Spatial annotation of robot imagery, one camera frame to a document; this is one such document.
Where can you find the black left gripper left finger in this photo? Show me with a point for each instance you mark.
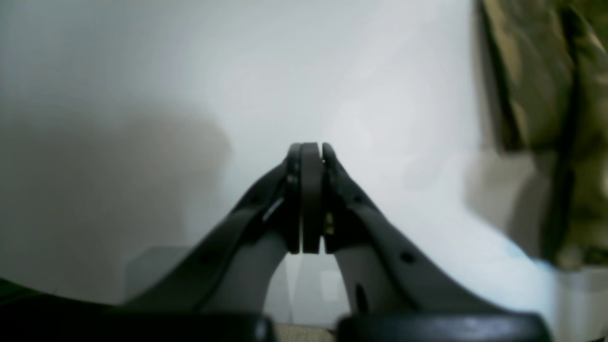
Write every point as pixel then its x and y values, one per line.
pixel 230 269

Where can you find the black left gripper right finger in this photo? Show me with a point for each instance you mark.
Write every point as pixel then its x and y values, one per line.
pixel 382 270

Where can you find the camouflage t-shirt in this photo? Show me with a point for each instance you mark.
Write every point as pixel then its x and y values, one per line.
pixel 550 64

